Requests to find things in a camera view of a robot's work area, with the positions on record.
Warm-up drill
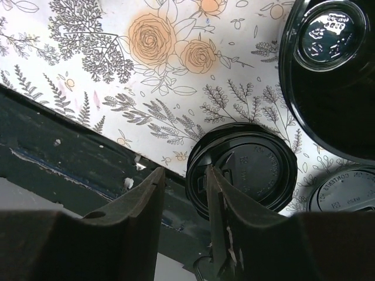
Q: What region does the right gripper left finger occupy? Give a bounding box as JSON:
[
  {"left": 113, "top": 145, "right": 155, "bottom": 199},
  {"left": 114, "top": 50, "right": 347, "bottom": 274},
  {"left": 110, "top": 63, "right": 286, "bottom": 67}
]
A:
[{"left": 1, "top": 167, "right": 165, "bottom": 280}]

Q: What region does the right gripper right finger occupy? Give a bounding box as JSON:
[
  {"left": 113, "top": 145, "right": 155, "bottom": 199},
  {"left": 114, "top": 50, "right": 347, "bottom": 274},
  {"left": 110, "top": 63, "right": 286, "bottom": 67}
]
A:
[{"left": 206, "top": 166, "right": 374, "bottom": 280}]

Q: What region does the black coffee lid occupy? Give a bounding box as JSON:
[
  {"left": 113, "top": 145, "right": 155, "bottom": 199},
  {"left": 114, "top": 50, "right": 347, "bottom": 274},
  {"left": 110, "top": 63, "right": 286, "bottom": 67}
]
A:
[
  {"left": 185, "top": 122, "right": 298, "bottom": 219},
  {"left": 307, "top": 166, "right": 374, "bottom": 212}
]

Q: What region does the black paper coffee cup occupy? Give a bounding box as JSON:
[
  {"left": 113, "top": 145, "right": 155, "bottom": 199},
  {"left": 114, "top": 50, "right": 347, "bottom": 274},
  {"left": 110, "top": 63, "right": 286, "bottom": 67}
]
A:
[{"left": 278, "top": 1, "right": 374, "bottom": 165}]

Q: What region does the floral patterned table mat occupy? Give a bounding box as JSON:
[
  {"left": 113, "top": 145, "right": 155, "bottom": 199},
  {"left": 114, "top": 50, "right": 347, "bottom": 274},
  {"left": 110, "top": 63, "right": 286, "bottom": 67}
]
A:
[{"left": 0, "top": 0, "right": 375, "bottom": 218}]

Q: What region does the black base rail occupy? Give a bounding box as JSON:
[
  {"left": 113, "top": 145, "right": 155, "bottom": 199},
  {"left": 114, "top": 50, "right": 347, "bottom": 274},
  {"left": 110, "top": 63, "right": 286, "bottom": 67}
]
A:
[{"left": 1, "top": 87, "right": 210, "bottom": 280}]

